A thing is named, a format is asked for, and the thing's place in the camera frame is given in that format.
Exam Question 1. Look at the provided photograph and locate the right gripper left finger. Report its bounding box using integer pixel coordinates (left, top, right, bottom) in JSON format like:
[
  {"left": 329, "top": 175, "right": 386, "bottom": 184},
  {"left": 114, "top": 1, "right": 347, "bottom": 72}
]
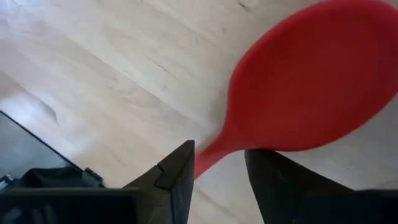
[{"left": 122, "top": 139, "right": 196, "bottom": 224}]

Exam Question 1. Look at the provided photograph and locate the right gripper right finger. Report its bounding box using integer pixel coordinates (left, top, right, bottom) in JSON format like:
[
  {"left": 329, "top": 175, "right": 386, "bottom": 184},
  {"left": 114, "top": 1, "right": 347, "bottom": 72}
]
[{"left": 244, "top": 149, "right": 356, "bottom": 224}]

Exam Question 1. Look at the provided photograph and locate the red silicone spoon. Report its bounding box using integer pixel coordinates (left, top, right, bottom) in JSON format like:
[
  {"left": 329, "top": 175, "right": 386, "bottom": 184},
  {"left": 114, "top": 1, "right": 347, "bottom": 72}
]
[{"left": 193, "top": 0, "right": 398, "bottom": 181}]

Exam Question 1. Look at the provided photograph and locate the black metal table frame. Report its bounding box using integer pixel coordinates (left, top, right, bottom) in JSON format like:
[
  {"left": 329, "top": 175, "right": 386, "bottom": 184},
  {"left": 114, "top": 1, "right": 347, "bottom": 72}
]
[{"left": 0, "top": 167, "right": 105, "bottom": 190}]

